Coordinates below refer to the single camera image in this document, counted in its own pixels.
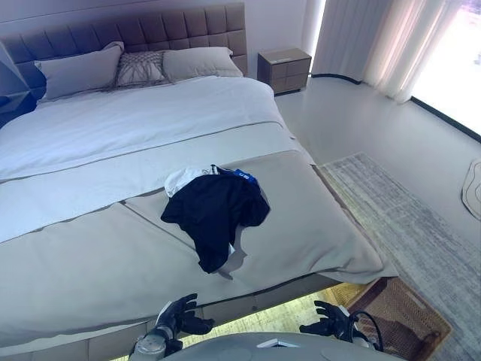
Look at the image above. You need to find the black garment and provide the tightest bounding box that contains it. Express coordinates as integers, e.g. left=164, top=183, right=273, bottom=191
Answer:
left=160, top=171, right=271, bottom=275

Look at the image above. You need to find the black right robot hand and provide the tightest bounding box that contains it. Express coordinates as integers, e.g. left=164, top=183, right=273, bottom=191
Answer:
left=299, top=299, right=355, bottom=343

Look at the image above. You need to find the patterned grey cushion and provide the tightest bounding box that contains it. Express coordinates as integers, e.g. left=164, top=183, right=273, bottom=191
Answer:
left=114, top=50, right=170, bottom=88

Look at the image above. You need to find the white oval floor object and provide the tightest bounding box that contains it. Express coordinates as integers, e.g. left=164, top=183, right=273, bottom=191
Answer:
left=460, top=157, right=481, bottom=218

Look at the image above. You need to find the brown wicker basket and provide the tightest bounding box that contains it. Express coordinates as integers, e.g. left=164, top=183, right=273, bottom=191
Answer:
left=347, top=276, right=452, bottom=361

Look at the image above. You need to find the flat grey pillow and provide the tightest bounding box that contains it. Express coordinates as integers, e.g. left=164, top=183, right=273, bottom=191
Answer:
left=162, top=47, right=244, bottom=83

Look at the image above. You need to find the large grey pillow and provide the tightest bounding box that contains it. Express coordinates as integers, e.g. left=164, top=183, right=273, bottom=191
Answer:
left=34, top=41, right=125, bottom=102

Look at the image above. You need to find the white garment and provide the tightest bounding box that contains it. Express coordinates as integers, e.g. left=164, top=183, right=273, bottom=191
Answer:
left=164, top=166, right=250, bottom=280

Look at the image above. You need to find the cream curtain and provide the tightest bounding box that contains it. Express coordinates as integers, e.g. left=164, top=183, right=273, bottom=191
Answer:
left=311, top=0, right=462, bottom=105

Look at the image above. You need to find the bright window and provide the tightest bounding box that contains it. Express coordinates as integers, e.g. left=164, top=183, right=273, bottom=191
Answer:
left=411, top=0, right=481, bottom=142

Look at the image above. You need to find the grey striped rug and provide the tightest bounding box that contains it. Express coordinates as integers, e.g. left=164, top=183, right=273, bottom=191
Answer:
left=317, top=152, right=481, bottom=361

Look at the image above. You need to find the dark blue angular object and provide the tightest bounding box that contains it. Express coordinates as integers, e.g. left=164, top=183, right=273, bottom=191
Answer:
left=0, top=39, right=48, bottom=129

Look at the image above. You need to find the white duvet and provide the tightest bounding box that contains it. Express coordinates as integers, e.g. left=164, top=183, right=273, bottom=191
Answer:
left=0, top=74, right=317, bottom=244

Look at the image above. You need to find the brown wooden nightstand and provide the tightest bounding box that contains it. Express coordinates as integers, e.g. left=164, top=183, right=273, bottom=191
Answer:
left=257, top=47, right=313, bottom=96

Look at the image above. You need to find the blue garment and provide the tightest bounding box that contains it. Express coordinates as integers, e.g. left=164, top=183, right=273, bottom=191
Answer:
left=228, top=168, right=261, bottom=188

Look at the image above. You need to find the silver robot torso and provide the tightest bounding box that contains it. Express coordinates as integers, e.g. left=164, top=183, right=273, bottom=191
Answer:
left=165, top=330, right=377, bottom=361

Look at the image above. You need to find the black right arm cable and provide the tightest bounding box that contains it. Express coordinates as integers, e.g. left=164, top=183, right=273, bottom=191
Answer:
left=347, top=310, right=385, bottom=354

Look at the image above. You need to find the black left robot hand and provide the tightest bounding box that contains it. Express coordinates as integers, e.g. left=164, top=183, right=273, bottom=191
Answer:
left=156, top=293, right=215, bottom=336

